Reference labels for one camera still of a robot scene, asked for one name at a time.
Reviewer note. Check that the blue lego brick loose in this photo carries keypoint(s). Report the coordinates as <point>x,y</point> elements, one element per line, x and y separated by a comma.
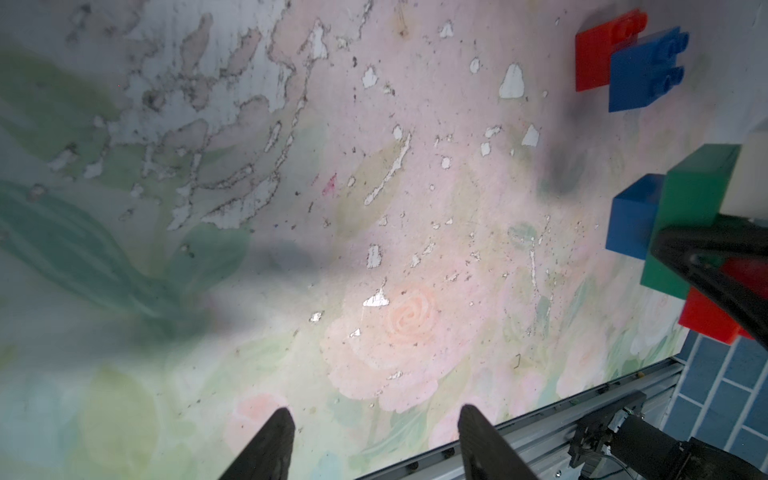
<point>632,217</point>

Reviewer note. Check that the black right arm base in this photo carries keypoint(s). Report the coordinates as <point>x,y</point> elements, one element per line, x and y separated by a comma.
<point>593,430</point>

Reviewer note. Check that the blue lego brick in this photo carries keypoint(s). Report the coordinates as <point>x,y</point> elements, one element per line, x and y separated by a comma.
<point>632,217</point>
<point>647,70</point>

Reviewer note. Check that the red square lego brick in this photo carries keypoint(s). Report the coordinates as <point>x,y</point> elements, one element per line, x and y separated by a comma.
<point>711,317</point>

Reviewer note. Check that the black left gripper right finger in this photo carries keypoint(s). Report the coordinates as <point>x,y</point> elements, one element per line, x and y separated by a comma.
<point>485,453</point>

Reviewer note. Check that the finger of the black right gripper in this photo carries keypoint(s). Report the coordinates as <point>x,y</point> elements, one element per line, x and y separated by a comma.
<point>695,254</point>

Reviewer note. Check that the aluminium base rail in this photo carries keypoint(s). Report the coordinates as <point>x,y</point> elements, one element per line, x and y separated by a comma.
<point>542,437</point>

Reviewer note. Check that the red small lego brick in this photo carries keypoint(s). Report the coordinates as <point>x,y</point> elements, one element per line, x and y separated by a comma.
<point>595,46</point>

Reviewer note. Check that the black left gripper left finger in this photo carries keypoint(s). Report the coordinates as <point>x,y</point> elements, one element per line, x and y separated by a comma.
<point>268,455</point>

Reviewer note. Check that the green long lego brick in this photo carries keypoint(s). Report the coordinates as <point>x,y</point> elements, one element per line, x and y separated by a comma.
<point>692,195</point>

